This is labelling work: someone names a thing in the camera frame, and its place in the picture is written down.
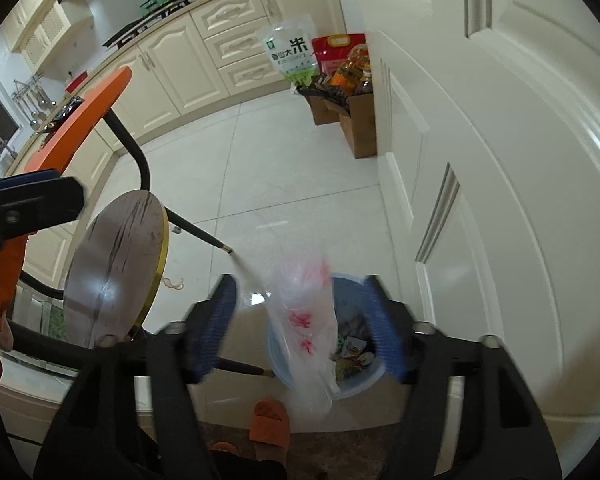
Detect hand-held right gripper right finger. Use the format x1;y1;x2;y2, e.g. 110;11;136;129
362;275;563;480

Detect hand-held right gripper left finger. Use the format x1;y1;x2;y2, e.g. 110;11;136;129
32;274;238;480

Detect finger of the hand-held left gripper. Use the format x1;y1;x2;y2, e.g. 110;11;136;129
0;170;65;199
0;176;86;259

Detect blue plastic bucket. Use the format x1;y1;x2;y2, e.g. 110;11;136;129
267;274;388;401

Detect clear plastic bag red print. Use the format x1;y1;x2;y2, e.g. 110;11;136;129
265;255;342;423

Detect heap of discarded wrappers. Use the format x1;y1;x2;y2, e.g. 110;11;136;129
332;305;381;383

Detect utensil rack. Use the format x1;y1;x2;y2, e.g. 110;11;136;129
11;74;56;123

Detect black plastic bag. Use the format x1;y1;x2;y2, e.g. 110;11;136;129
50;96;84;126

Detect orange round table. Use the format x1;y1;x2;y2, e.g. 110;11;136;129
0;66;276;386

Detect orange slipper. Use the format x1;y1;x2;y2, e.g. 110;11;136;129
249;400;292;461

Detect brown floor mat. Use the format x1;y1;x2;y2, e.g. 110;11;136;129
195;420;416;480

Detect small lattice door cabinet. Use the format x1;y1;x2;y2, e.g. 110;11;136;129
12;2;96;71

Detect gas stove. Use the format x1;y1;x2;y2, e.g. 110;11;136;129
102;2;191;48

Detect tall cardboard box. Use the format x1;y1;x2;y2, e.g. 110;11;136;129
330;87;378;159

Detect white door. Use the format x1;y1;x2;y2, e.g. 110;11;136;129
360;0;600;466

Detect cream base cabinets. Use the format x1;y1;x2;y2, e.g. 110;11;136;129
7;0;348;281

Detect green electric pot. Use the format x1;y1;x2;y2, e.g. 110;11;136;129
140;0;187;13

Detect small cardboard box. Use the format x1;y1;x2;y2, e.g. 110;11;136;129
300;82;348;126

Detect cooking oil bottle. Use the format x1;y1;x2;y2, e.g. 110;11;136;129
330;42;373;96

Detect red rice bag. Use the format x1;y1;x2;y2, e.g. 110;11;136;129
310;33;368;78

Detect white green rice bag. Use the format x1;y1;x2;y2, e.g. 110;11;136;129
257;14;317;88

